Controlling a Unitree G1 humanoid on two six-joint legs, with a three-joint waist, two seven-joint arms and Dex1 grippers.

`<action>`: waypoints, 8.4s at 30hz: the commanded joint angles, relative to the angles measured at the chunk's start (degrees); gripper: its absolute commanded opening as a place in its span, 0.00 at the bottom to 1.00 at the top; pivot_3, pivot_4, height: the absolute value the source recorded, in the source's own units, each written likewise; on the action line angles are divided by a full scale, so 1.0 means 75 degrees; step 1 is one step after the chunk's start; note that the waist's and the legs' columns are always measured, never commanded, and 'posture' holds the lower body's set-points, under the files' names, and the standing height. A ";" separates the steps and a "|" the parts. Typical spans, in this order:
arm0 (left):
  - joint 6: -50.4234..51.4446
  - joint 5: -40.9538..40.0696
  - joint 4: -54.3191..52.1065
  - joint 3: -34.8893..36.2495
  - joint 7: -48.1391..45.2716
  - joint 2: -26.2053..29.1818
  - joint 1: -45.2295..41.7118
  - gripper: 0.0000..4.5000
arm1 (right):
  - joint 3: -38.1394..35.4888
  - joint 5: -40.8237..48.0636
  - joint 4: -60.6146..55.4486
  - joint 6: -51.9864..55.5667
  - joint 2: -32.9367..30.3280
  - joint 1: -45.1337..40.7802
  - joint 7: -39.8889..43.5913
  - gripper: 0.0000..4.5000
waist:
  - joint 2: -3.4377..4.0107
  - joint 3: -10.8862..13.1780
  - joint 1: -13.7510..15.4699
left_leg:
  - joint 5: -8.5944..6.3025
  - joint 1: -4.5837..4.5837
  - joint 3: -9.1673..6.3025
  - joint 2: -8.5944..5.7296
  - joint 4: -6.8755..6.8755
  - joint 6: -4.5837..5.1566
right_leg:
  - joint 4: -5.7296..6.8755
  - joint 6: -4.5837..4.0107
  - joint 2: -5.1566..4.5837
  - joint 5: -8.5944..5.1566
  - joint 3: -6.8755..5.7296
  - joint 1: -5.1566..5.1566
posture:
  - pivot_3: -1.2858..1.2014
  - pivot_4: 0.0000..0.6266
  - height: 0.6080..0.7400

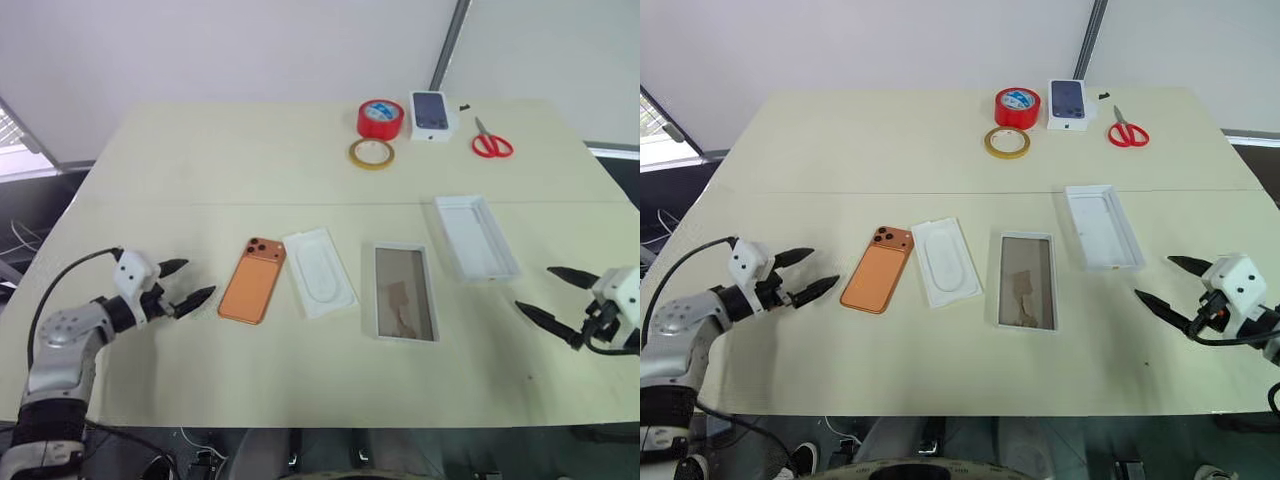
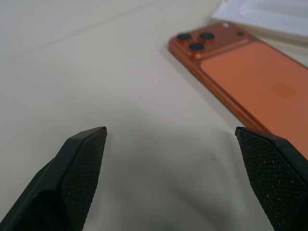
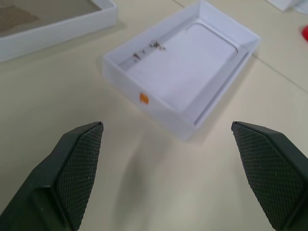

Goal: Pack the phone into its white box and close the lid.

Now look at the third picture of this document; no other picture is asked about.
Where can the white orange iPhone box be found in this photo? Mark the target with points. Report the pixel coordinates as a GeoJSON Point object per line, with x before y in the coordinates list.
{"type": "Point", "coordinates": [72, 24]}

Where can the red object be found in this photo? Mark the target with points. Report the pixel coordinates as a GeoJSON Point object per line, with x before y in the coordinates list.
{"type": "Point", "coordinates": [305, 33]}

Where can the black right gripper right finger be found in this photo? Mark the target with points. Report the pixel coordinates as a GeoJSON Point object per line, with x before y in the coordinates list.
{"type": "Point", "coordinates": [272, 173]}

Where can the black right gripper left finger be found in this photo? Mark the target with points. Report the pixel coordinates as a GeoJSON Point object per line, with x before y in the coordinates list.
{"type": "Point", "coordinates": [60, 178]}

